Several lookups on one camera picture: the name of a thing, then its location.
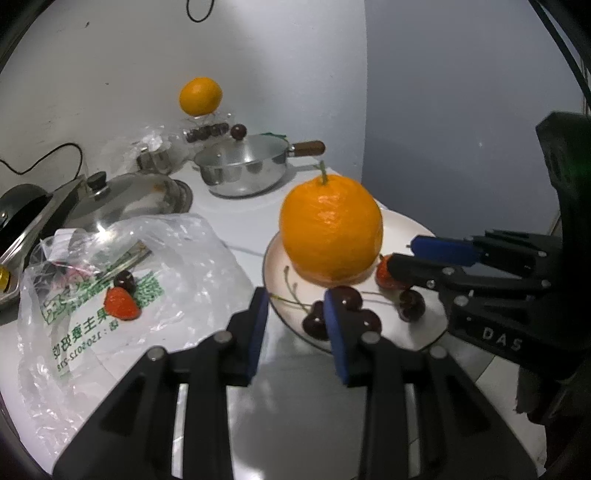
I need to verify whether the steel induction cooker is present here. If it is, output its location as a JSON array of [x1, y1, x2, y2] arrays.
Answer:
[[0, 175, 88, 315]]

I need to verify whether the red strawberry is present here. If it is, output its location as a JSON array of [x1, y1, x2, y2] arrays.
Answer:
[[375, 256, 402, 291], [104, 286, 141, 320]]

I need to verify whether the small round orange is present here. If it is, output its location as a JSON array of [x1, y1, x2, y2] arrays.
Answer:
[[179, 77, 223, 116]]

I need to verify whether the row of boxed cherries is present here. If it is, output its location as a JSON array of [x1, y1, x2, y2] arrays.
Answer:
[[185, 122, 229, 141]]

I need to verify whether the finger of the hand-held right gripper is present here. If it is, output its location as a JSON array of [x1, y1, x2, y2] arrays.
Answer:
[[387, 253, 551, 297], [409, 230, 563, 278]]

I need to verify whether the clear printed plastic bag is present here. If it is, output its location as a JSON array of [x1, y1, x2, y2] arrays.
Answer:
[[17, 213, 254, 416]]

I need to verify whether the black wok wooden handle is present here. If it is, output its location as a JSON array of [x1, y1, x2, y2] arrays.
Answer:
[[0, 184, 54, 229]]

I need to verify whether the steel seasoning jar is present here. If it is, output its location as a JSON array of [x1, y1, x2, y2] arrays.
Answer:
[[137, 145, 174, 175]]

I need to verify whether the large steel lid black knob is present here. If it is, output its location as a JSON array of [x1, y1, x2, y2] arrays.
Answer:
[[60, 171, 185, 232]]

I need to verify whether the steel pot wooden handle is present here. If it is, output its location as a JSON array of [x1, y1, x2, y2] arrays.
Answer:
[[193, 140, 326, 198]]

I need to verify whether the large orange with stem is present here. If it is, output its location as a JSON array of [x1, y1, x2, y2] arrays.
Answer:
[[279, 161, 385, 287]]

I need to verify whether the black power cable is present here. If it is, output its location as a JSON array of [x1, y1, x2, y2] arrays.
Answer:
[[0, 143, 84, 176]]

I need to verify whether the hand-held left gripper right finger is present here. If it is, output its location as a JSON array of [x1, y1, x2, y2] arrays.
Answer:
[[323, 291, 539, 480]]

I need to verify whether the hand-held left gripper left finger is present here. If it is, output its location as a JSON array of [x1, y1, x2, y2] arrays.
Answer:
[[53, 286, 269, 480]]

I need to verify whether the white plate dark rim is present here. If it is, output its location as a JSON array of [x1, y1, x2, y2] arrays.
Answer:
[[262, 203, 451, 356]]

